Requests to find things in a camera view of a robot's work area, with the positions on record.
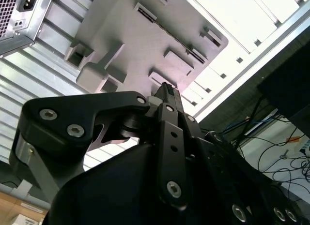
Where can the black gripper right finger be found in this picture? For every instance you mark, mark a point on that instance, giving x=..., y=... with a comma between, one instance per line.
x=242, y=181

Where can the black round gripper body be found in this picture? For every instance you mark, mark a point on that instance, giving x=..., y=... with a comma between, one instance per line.
x=109, y=191

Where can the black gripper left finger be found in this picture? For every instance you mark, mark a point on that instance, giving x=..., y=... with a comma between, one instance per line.
x=97, y=101

